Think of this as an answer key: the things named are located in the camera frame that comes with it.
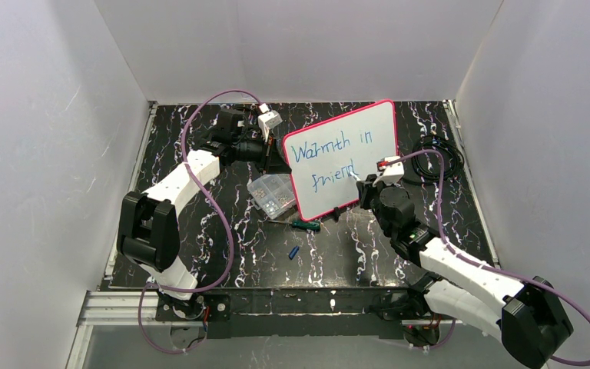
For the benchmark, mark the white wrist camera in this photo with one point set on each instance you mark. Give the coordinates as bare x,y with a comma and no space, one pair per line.
390,171
267,119

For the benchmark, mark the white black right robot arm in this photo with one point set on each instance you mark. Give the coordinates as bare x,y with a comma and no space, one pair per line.
529,322

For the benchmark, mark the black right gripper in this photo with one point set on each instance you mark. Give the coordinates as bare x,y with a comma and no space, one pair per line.
366,189

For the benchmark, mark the green handled screwdriver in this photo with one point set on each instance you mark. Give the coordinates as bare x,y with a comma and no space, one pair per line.
314,226

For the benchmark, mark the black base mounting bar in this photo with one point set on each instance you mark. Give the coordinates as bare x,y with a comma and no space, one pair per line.
388,313

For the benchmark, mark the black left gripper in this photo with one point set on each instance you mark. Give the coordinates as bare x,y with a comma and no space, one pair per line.
267,154

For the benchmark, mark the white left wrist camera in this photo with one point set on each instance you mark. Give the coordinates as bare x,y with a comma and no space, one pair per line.
267,119

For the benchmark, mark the white blue marker pen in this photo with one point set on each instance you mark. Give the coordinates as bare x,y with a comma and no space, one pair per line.
354,176

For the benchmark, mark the blue marker cap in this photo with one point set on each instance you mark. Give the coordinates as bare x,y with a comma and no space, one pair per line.
293,252

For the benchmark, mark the clear plastic screw box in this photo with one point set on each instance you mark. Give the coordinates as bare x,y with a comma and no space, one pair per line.
273,194

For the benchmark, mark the pink framed whiteboard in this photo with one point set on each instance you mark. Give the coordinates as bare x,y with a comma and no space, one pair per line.
322,155

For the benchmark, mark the aluminium rail right edge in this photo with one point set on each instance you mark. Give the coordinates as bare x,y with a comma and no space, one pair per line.
456,129

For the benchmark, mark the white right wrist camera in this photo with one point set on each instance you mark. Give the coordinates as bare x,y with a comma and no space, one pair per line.
390,171

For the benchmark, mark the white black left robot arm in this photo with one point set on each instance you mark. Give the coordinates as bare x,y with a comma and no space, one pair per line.
148,230

